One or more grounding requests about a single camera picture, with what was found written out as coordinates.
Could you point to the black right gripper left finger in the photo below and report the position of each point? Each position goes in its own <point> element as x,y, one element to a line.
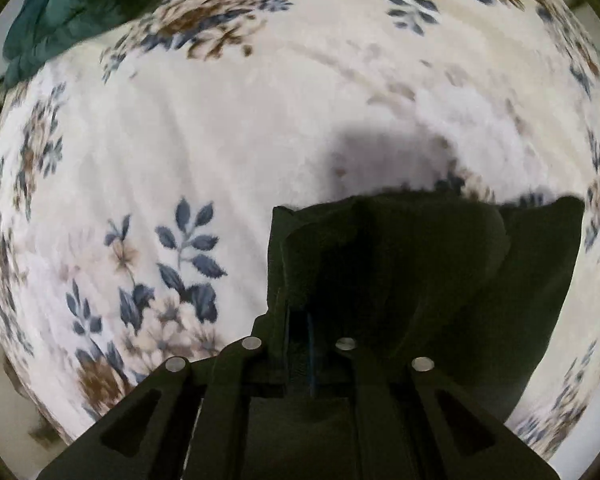
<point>184,421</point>

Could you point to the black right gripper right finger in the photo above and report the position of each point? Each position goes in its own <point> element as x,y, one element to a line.
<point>413,422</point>

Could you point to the black small garment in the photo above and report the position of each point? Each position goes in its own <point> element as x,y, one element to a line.
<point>477,288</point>

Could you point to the white floral fleece blanket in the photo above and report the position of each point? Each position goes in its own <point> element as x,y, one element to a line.
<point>139,171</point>

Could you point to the dark teal pillow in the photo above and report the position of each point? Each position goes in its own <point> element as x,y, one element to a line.
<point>44,29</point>

